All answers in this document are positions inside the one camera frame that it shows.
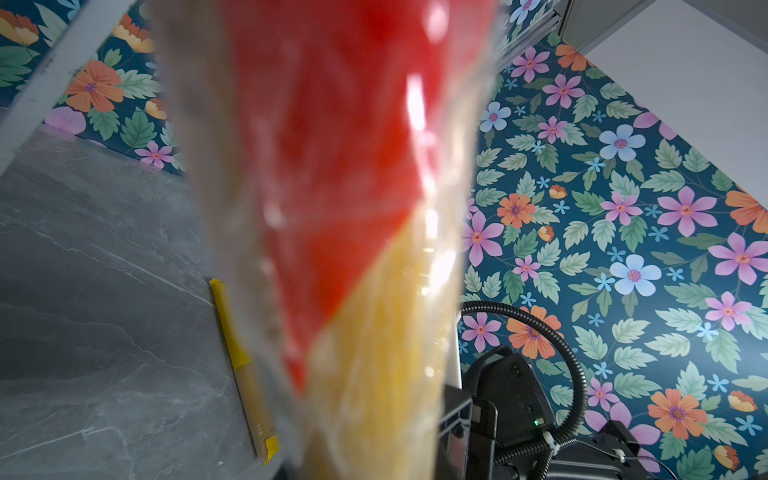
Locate yellow pasta bag leftmost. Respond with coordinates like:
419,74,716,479
209,279,280,465

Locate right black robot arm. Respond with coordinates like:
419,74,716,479
434,300,676,479

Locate red spaghetti bag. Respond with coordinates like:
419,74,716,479
151,1,497,479

